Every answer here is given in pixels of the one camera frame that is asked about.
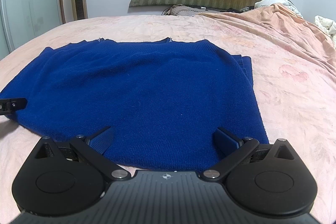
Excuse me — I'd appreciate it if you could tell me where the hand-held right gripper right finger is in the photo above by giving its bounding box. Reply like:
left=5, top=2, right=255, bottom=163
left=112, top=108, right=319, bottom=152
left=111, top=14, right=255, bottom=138
left=203, top=127, right=296, bottom=183

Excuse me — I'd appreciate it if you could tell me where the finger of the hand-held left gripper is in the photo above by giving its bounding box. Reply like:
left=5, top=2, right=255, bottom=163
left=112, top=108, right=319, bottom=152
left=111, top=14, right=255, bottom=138
left=10, top=97, right=28, bottom=111

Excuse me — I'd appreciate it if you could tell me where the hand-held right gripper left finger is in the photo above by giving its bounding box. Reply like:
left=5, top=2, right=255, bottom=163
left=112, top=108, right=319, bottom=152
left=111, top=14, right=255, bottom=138
left=33, top=126, right=132, bottom=183

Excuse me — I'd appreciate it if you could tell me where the blue beaded sweater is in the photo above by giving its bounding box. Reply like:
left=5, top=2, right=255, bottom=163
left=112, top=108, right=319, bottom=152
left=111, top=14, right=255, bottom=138
left=0, top=36, right=270, bottom=172

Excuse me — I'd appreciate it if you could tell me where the pink bed sheet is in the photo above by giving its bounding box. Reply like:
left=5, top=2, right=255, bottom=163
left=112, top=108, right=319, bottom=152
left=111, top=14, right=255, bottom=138
left=0, top=14, right=336, bottom=224

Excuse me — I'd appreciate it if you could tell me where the flower print wardrobe door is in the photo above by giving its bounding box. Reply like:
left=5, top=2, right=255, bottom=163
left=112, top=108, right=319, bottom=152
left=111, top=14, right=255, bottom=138
left=0, top=0, right=66, bottom=54

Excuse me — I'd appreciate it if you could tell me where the peach blanket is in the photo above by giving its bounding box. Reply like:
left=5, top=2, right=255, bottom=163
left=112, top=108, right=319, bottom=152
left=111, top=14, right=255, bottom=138
left=194, top=3, right=336, bottom=63

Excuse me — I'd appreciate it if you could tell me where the dark clothing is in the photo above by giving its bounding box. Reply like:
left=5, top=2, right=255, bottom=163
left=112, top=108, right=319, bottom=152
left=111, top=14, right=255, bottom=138
left=226, top=5, right=255, bottom=14

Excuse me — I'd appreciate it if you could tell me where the white quilt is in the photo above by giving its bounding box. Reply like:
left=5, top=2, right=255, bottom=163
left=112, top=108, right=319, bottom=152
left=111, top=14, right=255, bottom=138
left=314, top=15, right=336, bottom=43

